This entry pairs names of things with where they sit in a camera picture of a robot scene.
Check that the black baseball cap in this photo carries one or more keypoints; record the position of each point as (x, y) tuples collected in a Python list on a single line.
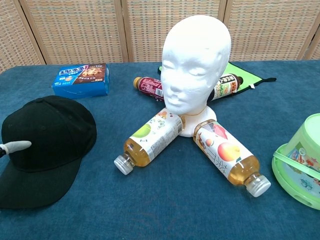
[(52, 125)]

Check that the green apple tea bottle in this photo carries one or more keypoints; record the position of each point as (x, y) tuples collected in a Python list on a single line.
[(155, 140)]

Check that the dark tea bottle green label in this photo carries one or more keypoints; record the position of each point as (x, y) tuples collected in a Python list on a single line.
[(226, 86)]

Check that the white foam mannequin head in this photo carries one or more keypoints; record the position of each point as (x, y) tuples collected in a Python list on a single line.
[(196, 57)]

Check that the green plastic toy bucket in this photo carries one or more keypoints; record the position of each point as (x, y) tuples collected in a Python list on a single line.
[(300, 162)]

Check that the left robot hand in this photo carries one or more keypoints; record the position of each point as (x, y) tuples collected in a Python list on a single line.
[(17, 146)]

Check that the blue cookie box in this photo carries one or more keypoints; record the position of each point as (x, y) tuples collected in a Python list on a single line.
[(80, 86)]

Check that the green cloth bag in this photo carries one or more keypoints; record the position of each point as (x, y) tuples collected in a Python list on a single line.
[(246, 75)]

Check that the woven wooden folding screen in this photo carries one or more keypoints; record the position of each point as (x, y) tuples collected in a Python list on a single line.
[(75, 30)]

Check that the peach tea bottle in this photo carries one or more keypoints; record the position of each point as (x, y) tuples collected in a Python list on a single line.
[(225, 152)]

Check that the maroon label drink bottle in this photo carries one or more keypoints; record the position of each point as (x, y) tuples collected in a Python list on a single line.
[(150, 87)]

